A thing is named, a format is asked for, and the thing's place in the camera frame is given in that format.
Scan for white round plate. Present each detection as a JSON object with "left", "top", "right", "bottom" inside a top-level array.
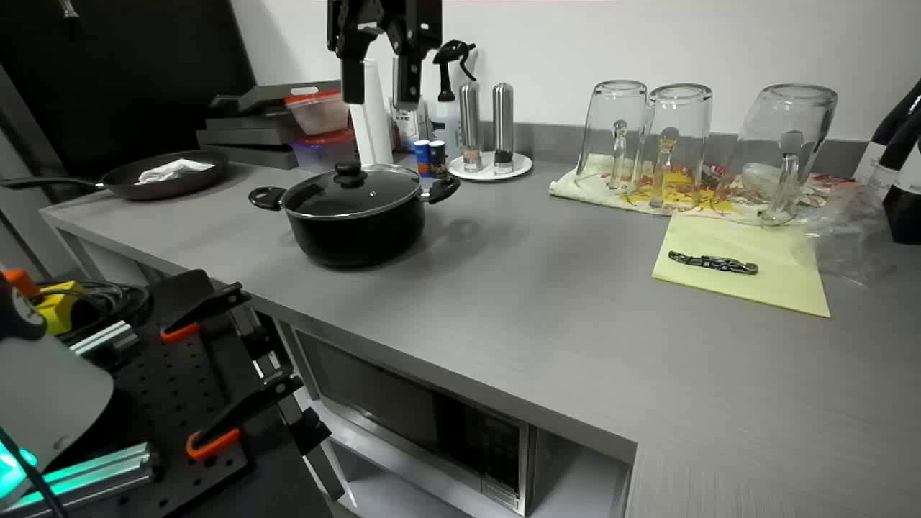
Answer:
[{"left": 442, "top": 148, "right": 538, "bottom": 184}]

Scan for grey curved shade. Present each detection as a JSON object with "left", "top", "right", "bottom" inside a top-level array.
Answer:
[{"left": 0, "top": 327, "right": 117, "bottom": 502}]

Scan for floral dish towel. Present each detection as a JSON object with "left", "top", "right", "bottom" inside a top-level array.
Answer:
[{"left": 547, "top": 153, "right": 856, "bottom": 229}]

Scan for yellow plastic tool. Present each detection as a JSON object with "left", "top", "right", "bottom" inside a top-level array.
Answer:
[{"left": 30, "top": 278, "right": 88, "bottom": 340}]

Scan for clear drinking glass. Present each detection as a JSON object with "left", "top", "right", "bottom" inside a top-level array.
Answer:
[
  {"left": 573, "top": 78, "right": 653, "bottom": 199},
  {"left": 731, "top": 81, "right": 839, "bottom": 229},
  {"left": 642, "top": 81, "right": 714, "bottom": 210}
]

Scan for red-lidded plastic container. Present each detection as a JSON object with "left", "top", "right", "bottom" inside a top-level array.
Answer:
[{"left": 281, "top": 86, "right": 351, "bottom": 137}]

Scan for white paper towel roll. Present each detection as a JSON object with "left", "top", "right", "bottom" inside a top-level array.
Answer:
[{"left": 344, "top": 55, "right": 397, "bottom": 171}]

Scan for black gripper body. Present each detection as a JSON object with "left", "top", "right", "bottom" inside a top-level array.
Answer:
[{"left": 325, "top": 0, "right": 446, "bottom": 55}]

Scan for glass pot lid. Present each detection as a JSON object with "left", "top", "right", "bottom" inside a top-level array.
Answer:
[{"left": 281, "top": 157, "right": 425, "bottom": 222}]

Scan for stack of black trays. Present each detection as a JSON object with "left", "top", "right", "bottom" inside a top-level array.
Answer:
[{"left": 196, "top": 78, "right": 343, "bottom": 171}]

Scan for black frying pan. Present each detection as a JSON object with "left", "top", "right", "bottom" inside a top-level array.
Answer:
[{"left": 0, "top": 147, "right": 232, "bottom": 204}]

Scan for aluminium extrusion bar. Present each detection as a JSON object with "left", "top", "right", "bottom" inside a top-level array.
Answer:
[{"left": 0, "top": 440, "right": 160, "bottom": 514}]

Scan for built-in steel microwave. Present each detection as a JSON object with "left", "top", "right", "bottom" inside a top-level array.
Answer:
[{"left": 291, "top": 325, "right": 532, "bottom": 518}]

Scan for black pegboard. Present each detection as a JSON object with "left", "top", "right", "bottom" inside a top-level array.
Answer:
[{"left": 53, "top": 268, "right": 332, "bottom": 518}]

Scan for black pen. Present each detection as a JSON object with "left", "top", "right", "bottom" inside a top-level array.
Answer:
[{"left": 665, "top": 246, "right": 761, "bottom": 278}]

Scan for clear spray bottle black nozzle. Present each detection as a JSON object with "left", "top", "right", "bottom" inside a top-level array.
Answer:
[{"left": 429, "top": 38, "right": 479, "bottom": 160}]

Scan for small brown bottle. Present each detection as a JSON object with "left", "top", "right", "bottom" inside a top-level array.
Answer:
[{"left": 429, "top": 137, "right": 450, "bottom": 181}]

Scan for steel spice grinder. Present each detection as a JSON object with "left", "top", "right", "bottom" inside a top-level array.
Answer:
[
  {"left": 456, "top": 81, "right": 485, "bottom": 176},
  {"left": 488, "top": 81, "right": 517, "bottom": 167}
]

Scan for small blue bottle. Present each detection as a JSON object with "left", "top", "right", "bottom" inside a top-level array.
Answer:
[{"left": 410, "top": 137, "right": 436, "bottom": 181}]

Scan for clear plastic bag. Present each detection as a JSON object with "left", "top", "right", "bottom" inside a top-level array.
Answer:
[{"left": 794, "top": 176, "right": 899, "bottom": 286}]

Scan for coil of black cables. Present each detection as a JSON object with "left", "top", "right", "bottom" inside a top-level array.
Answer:
[{"left": 69, "top": 281, "right": 154, "bottom": 335}]

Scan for dark wine bottle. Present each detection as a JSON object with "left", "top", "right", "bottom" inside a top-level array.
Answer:
[{"left": 851, "top": 78, "right": 921, "bottom": 184}]

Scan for yellow notepad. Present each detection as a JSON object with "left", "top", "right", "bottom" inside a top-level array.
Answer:
[{"left": 650, "top": 210, "right": 835, "bottom": 321}]

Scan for black orange bar clamp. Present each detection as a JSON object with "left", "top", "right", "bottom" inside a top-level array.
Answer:
[
  {"left": 183, "top": 371, "right": 332, "bottom": 466},
  {"left": 154, "top": 278, "right": 281, "bottom": 381}
]

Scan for black cooking pot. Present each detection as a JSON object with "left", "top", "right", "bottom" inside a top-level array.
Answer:
[{"left": 243, "top": 160, "right": 462, "bottom": 271}]

